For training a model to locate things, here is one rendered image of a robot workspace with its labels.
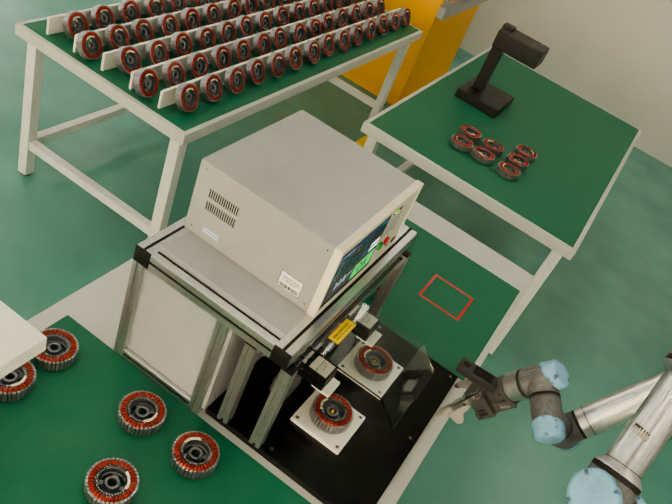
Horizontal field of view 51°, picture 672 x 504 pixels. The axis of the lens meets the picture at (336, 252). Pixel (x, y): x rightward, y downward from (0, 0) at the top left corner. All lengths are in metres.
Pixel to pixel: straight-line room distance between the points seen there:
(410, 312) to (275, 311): 0.84
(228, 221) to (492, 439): 1.94
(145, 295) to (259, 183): 0.39
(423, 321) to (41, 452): 1.23
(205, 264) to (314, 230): 0.29
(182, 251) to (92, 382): 0.41
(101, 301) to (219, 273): 0.49
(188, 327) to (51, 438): 0.38
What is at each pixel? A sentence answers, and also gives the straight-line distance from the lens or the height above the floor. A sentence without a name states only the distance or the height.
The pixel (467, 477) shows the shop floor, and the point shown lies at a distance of 3.06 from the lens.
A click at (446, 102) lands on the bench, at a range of 3.85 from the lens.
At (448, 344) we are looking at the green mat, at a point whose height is 0.75.
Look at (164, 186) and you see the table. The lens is 2.98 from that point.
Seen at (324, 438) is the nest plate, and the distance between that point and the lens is 1.85.
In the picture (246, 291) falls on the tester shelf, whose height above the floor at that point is 1.11.
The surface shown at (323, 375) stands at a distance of 1.78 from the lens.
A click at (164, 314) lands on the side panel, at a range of 1.73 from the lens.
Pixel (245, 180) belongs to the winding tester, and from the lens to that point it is 1.59.
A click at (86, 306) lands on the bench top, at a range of 2.01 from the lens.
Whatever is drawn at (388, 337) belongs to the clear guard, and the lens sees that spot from 1.74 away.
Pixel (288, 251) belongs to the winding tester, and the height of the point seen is 1.24.
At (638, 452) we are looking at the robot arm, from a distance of 1.72.
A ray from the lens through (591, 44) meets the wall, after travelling 6.78.
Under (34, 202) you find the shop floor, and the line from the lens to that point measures 3.50.
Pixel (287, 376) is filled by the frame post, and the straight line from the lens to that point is 1.58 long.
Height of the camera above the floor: 2.20
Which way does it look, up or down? 37 degrees down
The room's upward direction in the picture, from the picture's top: 24 degrees clockwise
